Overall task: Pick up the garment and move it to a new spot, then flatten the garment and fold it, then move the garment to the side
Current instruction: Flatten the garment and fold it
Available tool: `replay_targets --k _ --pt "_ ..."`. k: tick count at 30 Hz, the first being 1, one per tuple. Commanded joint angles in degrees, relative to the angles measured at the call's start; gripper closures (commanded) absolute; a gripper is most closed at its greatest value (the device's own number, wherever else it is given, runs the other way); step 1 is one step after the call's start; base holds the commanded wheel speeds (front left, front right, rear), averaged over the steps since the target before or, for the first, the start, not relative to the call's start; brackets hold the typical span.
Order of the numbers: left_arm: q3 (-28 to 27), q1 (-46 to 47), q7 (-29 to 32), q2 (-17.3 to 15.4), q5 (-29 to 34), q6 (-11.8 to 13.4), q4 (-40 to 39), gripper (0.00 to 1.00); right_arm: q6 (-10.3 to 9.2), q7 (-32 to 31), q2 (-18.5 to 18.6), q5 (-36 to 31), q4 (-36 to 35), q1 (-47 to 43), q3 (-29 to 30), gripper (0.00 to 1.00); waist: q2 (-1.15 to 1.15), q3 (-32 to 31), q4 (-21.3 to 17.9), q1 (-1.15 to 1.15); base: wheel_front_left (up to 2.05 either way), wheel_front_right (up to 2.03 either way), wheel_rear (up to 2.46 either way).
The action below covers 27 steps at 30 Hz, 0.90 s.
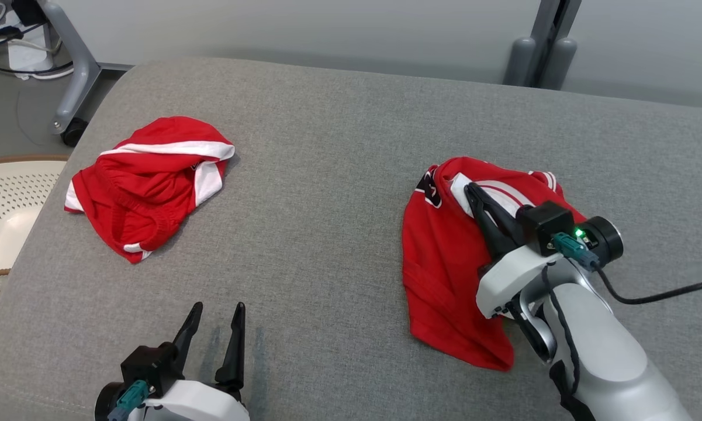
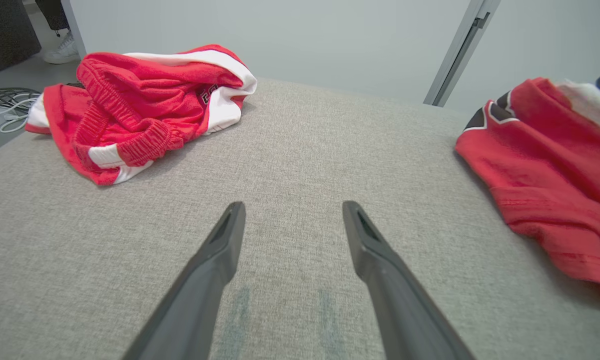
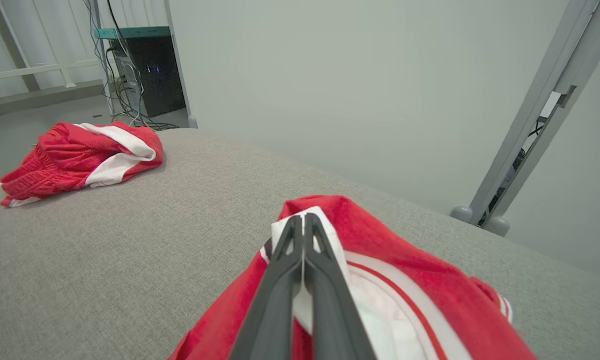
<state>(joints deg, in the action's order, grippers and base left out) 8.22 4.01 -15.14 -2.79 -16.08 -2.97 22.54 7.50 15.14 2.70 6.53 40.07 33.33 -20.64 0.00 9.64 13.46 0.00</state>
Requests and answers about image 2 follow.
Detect grey partition post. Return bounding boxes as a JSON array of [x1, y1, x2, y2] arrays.
[[424, 0, 503, 107]]

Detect black cabinet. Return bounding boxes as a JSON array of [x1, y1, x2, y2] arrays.
[[0, 0, 42, 80]]

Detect red jersey black white trim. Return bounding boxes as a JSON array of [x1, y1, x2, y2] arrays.
[[455, 77, 600, 311]]

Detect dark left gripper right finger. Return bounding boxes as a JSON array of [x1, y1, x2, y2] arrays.
[[342, 201, 475, 360]]

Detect grey floor cable bundle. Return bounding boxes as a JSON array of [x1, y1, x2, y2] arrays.
[[0, 80, 41, 134]]

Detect black trouser leg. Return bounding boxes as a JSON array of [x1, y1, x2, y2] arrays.
[[35, 0, 70, 32]]

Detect grey fabric sofa cushion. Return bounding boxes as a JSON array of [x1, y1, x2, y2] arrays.
[[0, 77, 600, 360]]

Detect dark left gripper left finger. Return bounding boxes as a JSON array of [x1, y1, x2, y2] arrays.
[[122, 201, 246, 360]]

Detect white sneaker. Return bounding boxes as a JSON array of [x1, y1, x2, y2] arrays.
[[42, 32, 81, 65]]

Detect red and white shorts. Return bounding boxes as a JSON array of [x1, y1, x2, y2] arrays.
[[25, 44, 258, 187]]

